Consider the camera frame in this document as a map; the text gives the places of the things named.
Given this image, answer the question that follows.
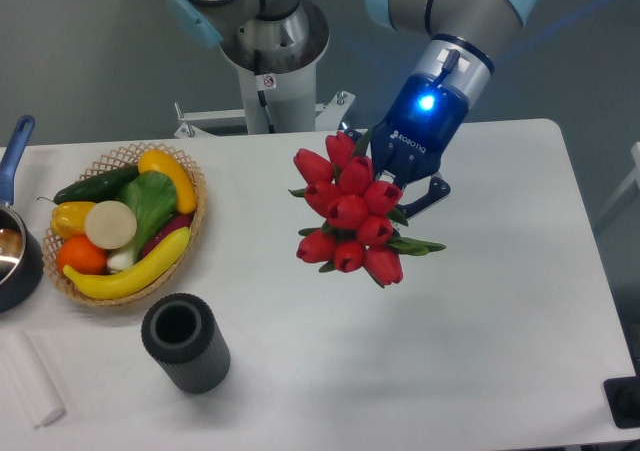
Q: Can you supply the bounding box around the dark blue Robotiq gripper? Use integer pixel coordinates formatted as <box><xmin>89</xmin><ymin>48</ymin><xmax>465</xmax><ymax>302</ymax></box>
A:
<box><xmin>344</xmin><ymin>74</ymin><xmax>469</xmax><ymax>220</ymax></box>

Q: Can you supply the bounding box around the red tulip bouquet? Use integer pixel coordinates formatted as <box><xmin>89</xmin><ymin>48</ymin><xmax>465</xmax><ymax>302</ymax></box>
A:
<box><xmin>290</xmin><ymin>131</ymin><xmax>446</xmax><ymax>288</ymax></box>

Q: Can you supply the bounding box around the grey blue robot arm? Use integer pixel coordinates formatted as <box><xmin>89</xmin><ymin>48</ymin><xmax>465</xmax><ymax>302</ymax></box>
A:
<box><xmin>165</xmin><ymin>0</ymin><xmax>537</xmax><ymax>220</ymax></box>

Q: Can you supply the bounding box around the dark grey ribbed vase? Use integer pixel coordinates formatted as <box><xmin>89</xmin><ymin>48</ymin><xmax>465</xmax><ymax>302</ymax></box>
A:
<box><xmin>141</xmin><ymin>293</ymin><xmax>231</xmax><ymax>394</ymax></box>

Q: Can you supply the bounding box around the purple eggplant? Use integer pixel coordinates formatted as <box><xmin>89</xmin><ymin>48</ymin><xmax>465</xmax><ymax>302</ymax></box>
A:
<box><xmin>140</xmin><ymin>214</ymin><xmax>193</xmax><ymax>258</ymax></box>

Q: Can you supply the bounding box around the yellow squash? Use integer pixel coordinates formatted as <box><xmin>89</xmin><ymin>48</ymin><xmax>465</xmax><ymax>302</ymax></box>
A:
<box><xmin>138</xmin><ymin>149</ymin><xmax>197</xmax><ymax>214</ymax></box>

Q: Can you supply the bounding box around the green bok choy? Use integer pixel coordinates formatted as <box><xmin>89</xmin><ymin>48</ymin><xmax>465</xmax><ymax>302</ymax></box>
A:
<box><xmin>107</xmin><ymin>171</ymin><xmax>177</xmax><ymax>274</ymax></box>

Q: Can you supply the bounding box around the woven wicker basket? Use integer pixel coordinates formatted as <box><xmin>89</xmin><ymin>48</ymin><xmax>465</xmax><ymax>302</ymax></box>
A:
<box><xmin>41</xmin><ymin>143</ymin><xmax>207</xmax><ymax>306</ymax></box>

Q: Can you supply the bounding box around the dark green cucumber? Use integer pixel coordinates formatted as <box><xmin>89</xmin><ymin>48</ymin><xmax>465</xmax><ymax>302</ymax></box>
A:
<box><xmin>38</xmin><ymin>165</ymin><xmax>139</xmax><ymax>205</ymax></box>

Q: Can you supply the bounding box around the cream round onion half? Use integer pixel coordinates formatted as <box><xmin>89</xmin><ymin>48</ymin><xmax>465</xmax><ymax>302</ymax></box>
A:
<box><xmin>84</xmin><ymin>201</ymin><xmax>137</xmax><ymax>250</ymax></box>

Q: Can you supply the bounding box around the yellow banana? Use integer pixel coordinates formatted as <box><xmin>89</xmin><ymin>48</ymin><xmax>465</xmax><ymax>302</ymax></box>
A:
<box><xmin>63</xmin><ymin>227</ymin><xmax>191</xmax><ymax>301</ymax></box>

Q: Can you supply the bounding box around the black device at edge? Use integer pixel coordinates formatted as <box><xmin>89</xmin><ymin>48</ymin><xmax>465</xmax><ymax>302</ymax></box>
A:
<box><xmin>603</xmin><ymin>376</ymin><xmax>639</xmax><ymax>429</ymax></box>

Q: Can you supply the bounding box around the orange fruit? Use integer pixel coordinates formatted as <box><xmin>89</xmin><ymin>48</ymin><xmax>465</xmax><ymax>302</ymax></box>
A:
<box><xmin>56</xmin><ymin>236</ymin><xmax>107</xmax><ymax>275</ymax></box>

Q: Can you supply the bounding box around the yellow bell pepper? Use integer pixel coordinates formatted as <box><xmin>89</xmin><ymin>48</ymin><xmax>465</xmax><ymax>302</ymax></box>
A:
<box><xmin>50</xmin><ymin>201</ymin><xmax>96</xmax><ymax>240</ymax></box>

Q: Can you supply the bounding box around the white folded cloth roll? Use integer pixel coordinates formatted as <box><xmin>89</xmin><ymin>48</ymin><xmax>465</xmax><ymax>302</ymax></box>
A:
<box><xmin>3</xmin><ymin>331</ymin><xmax>66</xmax><ymax>429</ymax></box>

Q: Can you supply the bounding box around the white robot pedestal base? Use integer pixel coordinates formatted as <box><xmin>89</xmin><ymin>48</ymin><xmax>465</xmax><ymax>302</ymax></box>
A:
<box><xmin>174</xmin><ymin>62</ymin><xmax>356</xmax><ymax>138</ymax></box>

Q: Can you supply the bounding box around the white frame at right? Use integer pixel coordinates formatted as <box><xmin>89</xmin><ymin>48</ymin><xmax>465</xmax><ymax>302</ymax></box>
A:
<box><xmin>593</xmin><ymin>142</ymin><xmax>639</xmax><ymax>235</ymax></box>

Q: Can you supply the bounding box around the blue handled saucepan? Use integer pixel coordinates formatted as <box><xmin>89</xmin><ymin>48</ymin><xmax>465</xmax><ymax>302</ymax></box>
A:
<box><xmin>1</xmin><ymin>115</ymin><xmax>43</xmax><ymax>312</ymax></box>

